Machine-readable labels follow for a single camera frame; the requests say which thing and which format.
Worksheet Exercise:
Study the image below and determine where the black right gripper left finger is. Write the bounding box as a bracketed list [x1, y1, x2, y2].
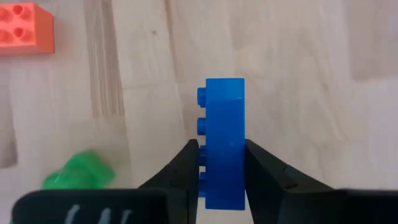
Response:
[138, 139, 200, 224]

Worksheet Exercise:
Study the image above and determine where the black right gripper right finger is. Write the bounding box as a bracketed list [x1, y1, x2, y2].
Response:
[244, 139, 340, 224]

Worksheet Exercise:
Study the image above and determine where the green toy building block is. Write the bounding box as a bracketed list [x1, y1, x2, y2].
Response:
[40, 149, 115, 190]

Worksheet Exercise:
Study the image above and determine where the orange toy building block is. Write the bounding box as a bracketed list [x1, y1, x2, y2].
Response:
[0, 2, 56, 56]

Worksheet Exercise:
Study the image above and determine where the blue toy building block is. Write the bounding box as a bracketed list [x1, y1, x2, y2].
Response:
[196, 77, 246, 211]

